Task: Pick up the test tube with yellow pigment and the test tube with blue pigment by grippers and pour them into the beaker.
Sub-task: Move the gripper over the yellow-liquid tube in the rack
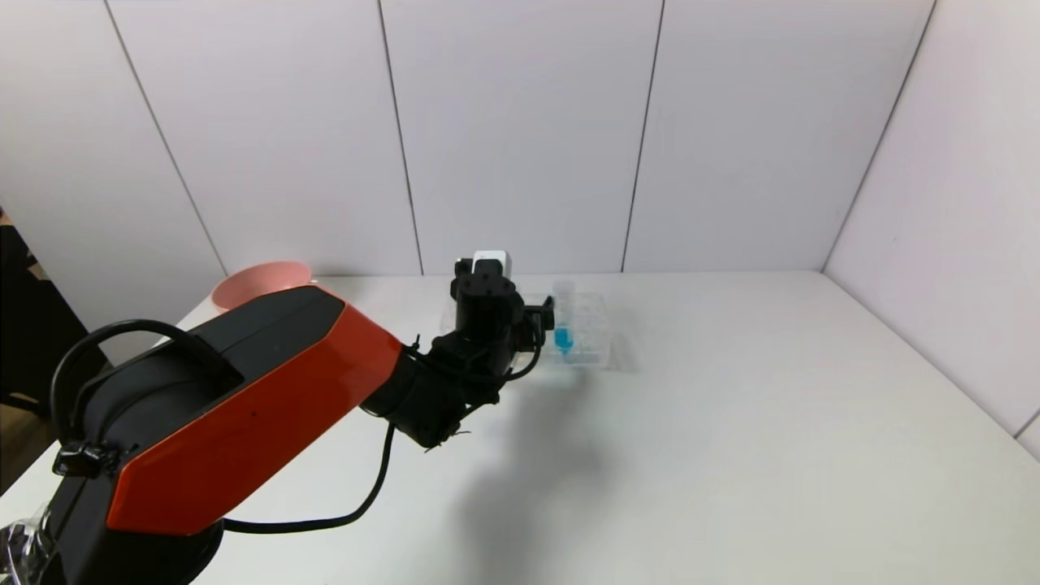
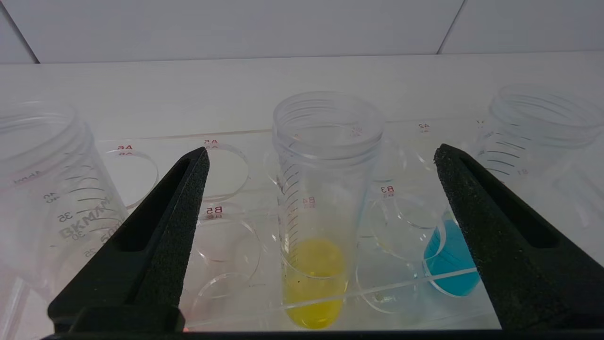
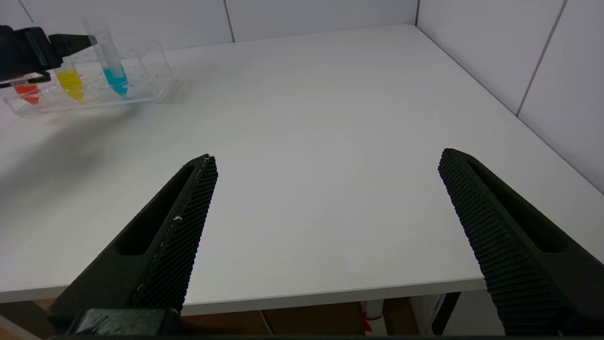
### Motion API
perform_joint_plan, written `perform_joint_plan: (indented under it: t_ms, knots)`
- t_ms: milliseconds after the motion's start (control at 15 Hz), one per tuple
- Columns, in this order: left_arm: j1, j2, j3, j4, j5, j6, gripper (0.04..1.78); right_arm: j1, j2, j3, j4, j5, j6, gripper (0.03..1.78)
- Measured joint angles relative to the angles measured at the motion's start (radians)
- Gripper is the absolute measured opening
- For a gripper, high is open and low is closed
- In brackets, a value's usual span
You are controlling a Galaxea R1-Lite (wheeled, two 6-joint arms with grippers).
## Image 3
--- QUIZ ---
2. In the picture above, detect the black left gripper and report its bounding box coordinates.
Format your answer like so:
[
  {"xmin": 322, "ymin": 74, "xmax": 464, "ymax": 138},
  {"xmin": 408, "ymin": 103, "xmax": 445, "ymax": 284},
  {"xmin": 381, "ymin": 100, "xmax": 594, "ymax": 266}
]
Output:
[{"xmin": 0, "ymin": 25, "xmax": 98, "ymax": 90}]

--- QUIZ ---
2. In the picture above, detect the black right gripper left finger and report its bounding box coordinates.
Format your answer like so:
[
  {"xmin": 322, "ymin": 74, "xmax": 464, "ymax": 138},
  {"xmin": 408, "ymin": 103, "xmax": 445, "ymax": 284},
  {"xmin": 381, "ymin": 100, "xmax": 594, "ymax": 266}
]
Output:
[{"xmin": 47, "ymin": 154, "xmax": 218, "ymax": 337}]

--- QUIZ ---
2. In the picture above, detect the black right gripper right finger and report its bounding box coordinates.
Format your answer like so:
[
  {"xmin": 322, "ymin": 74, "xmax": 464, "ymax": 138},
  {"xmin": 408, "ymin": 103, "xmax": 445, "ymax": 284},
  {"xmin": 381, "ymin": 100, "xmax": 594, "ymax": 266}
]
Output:
[{"xmin": 438, "ymin": 148, "xmax": 604, "ymax": 336}]

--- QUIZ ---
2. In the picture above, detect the test tube with blue pigment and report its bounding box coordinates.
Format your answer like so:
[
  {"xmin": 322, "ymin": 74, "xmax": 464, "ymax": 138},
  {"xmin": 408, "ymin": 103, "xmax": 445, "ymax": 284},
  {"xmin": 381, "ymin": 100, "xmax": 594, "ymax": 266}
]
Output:
[{"xmin": 84, "ymin": 18, "xmax": 129, "ymax": 97}]

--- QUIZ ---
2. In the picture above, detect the test tube with red pigment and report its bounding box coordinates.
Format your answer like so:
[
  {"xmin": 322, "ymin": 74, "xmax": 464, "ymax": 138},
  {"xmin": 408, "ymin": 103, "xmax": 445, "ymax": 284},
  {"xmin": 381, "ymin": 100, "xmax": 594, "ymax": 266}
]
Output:
[{"xmin": 12, "ymin": 81, "xmax": 44, "ymax": 106}]

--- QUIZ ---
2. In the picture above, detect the clear plastic test tube rack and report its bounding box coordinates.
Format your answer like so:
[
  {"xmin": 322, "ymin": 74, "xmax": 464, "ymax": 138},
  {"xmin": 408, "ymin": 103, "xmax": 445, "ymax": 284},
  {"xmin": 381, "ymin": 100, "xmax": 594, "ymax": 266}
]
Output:
[{"xmin": 0, "ymin": 40, "xmax": 180, "ymax": 117}]

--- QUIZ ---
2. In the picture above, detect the black table leg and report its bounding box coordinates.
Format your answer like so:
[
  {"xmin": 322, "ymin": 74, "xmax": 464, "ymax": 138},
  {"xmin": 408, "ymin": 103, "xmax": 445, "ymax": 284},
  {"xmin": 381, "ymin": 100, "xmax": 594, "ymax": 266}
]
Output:
[{"xmin": 431, "ymin": 293, "xmax": 464, "ymax": 336}]

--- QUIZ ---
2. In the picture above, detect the white object with red band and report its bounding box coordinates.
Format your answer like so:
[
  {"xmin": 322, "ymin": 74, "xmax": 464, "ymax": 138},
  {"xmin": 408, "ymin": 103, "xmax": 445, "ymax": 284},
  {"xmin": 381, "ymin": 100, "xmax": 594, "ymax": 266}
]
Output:
[{"xmin": 361, "ymin": 302, "xmax": 388, "ymax": 336}]

